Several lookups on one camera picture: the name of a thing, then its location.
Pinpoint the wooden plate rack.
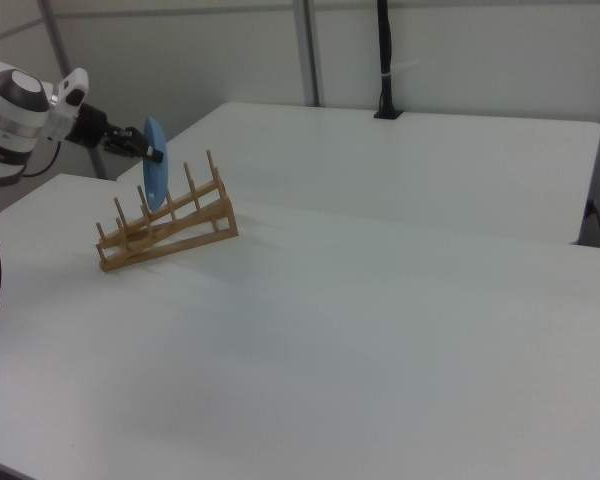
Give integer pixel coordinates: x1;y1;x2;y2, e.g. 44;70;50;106
95;148;240;275

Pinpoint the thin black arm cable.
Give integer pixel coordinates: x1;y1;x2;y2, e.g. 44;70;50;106
22;139;64;180

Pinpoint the white cable tie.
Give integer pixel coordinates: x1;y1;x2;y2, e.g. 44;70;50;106
380;60;422;80

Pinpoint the blue round plate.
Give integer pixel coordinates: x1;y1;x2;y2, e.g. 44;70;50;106
142;116;170;213

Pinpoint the black pole with cables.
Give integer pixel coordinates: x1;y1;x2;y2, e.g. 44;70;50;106
373;0;404;121

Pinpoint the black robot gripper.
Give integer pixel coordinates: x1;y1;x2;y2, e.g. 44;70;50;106
65;104;166;163

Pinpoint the grey metal frame post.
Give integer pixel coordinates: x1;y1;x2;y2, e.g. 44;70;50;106
293;0;327;108
36;0;107;181

